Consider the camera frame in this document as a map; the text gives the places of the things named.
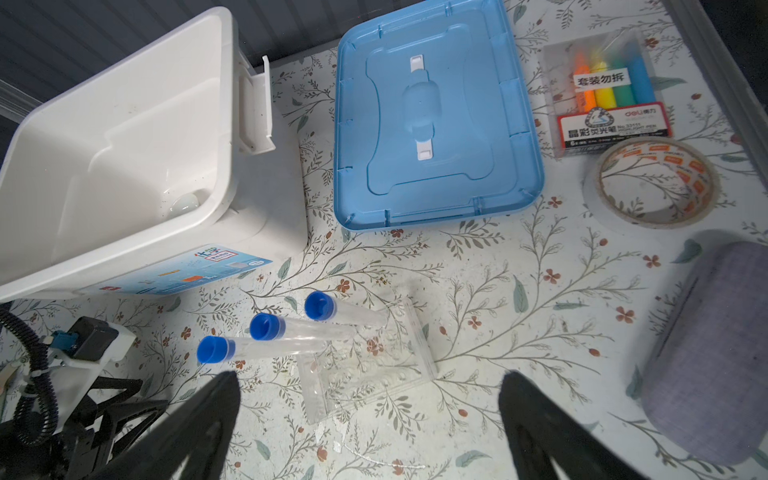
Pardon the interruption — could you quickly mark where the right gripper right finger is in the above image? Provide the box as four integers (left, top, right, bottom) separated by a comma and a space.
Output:
498, 371, 643, 479

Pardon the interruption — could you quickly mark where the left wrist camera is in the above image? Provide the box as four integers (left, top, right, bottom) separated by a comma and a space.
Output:
43, 316, 136, 434

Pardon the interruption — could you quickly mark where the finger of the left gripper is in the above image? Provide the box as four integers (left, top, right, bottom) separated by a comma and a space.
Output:
83, 376, 144, 420
77, 398, 169, 468

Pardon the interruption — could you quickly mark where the white ceramic mortar bowl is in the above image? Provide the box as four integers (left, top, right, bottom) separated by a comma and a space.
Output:
168, 192, 200, 218

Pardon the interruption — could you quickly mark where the white plastic storage box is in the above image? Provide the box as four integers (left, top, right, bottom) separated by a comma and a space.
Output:
1, 7, 308, 302

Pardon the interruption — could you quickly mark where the colourful pH paper pack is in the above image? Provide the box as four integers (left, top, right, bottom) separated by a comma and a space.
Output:
540, 29, 672, 158

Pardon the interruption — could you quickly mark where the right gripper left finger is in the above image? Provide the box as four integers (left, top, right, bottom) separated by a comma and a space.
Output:
90, 371, 241, 479

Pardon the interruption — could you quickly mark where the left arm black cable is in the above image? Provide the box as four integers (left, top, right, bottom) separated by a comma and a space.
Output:
0, 305, 61, 448

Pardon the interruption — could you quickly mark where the grey oval stone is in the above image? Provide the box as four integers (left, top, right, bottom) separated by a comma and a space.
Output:
640, 242, 767, 466

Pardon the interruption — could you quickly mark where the blue capped test tube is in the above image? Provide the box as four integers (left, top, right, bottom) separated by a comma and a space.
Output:
249, 313, 356, 341
196, 336, 326, 364
304, 291, 387, 329

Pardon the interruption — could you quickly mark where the clear test tube rack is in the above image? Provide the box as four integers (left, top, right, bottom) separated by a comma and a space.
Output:
296, 296, 438, 424

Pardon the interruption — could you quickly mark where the blue plastic box lid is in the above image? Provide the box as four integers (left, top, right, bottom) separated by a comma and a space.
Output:
333, 1, 545, 231

